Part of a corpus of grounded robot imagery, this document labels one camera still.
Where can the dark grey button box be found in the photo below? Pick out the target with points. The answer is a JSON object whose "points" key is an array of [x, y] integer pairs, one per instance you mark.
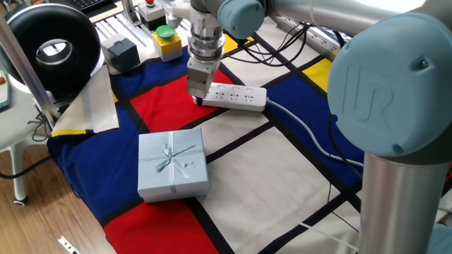
{"points": [[121, 54]]}

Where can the red button on grey box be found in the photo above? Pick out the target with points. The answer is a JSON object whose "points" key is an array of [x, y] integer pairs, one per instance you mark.
{"points": [[152, 16]]}

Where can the light blue ribboned gift box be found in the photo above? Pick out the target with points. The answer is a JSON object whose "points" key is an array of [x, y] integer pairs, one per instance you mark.
{"points": [[183, 176]]}

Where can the silver Schunk gripper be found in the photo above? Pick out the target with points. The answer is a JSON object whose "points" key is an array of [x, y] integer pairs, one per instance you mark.
{"points": [[199, 79]]}

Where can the white stool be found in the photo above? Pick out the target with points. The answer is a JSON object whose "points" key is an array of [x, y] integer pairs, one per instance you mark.
{"points": [[14, 123]]}

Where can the colour block checked tablecloth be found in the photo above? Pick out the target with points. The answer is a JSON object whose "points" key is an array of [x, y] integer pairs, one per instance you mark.
{"points": [[268, 176]]}

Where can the green button on yellow box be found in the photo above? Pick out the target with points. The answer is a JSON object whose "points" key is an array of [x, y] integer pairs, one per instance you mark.
{"points": [[167, 46]]}

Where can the grey and light-blue robot arm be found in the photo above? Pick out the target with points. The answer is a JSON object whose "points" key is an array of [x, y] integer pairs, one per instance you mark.
{"points": [[388, 88]]}

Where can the white four-socket power strip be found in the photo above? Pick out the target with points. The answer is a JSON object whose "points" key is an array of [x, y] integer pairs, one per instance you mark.
{"points": [[240, 98]]}

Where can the aluminium post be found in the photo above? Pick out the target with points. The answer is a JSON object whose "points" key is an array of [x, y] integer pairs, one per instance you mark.
{"points": [[26, 70]]}

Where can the teach pendant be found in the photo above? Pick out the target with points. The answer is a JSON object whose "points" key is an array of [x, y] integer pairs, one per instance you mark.
{"points": [[3, 91]]}

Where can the black keyboard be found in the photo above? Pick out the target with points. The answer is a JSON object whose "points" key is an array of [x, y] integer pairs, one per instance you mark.
{"points": [[88, 3]]}

